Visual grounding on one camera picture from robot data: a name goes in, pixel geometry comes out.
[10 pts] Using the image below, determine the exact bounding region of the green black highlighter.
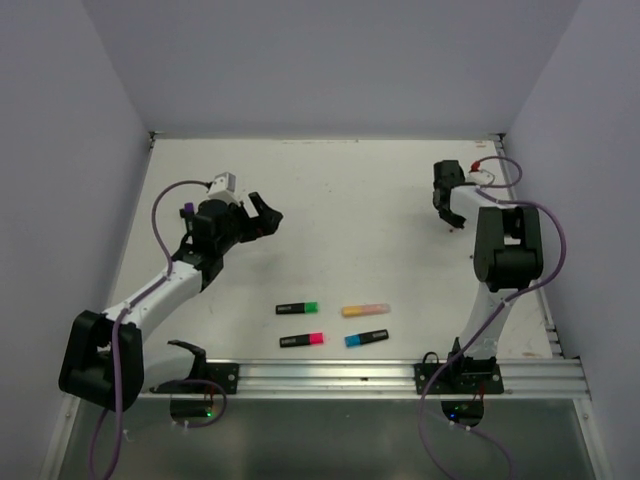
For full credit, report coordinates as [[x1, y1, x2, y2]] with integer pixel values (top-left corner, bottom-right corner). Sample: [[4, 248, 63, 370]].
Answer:
[[275, 302, 319, 315]]

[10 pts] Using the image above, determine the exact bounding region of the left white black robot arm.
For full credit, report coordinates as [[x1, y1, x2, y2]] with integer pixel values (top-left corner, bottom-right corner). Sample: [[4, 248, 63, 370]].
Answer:
[[58, 192, 284, 412]]

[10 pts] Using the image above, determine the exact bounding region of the right aluminium side rail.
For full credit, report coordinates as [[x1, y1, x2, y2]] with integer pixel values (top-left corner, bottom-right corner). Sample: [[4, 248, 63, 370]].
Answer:
[[536, 288, 565, 359]]

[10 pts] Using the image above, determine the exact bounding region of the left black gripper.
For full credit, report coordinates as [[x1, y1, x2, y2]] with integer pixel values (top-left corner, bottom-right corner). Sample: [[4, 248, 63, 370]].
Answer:
[[216, 192, 281, 255]]

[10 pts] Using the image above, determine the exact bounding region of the orange pink highlighter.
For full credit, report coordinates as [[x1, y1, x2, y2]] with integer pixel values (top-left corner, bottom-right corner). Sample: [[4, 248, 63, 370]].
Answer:
[[341, 303, 391, 318]]

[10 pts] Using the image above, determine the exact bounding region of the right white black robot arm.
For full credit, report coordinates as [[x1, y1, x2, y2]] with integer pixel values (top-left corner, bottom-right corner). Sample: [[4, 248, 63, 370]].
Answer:
[[433, 160, 544, 393]]

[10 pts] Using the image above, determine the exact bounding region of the purple black highlighter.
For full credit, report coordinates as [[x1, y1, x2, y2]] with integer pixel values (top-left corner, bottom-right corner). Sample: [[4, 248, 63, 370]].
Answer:
[[179, 202, 195, 233]]

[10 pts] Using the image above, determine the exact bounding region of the aluminium front rail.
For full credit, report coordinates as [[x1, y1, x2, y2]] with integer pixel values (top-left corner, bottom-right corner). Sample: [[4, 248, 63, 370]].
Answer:
[[144, 357, 586, 399]]

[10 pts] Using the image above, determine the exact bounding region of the pink black highlighter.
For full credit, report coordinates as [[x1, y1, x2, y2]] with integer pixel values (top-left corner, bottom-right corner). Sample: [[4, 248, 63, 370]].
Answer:
[[279, 332, 324, 348]]

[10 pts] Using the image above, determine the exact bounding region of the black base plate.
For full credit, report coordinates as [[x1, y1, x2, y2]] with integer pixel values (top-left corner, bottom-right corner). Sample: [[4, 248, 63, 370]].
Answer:
[[427, 358, 505, 395], [151, 362, 240, 395]]

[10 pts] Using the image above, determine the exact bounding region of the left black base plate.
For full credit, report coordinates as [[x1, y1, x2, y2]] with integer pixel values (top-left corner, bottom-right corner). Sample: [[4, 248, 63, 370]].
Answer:
[[151, 362, 240, 395]]

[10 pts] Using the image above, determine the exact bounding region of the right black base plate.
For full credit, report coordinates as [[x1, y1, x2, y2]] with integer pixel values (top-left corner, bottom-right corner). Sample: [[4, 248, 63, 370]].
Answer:
[[427, 358, 505, 395]]

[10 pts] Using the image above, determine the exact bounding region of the blue black highlighter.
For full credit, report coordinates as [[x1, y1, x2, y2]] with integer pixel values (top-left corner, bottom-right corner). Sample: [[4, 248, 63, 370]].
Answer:
[[344, 329, 389, 348]]

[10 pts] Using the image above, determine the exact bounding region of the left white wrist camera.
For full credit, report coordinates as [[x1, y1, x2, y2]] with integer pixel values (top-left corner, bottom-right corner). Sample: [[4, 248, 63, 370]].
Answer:
[[207, 172, 240, 205]]

